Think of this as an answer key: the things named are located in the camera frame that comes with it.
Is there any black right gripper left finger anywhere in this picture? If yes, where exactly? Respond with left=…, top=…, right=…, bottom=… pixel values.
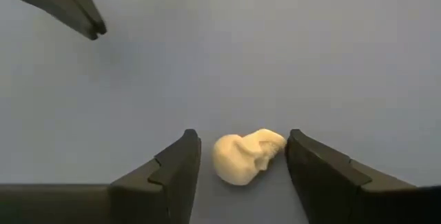
left=0, top=128, right=202, bottom=224

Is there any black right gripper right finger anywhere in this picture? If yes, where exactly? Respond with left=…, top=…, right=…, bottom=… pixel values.
left=285, top=128, right=441, bottom=224

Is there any cream plastic skull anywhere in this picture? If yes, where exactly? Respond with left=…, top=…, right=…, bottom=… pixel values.
left=212, top=128, right=287, bottom=186

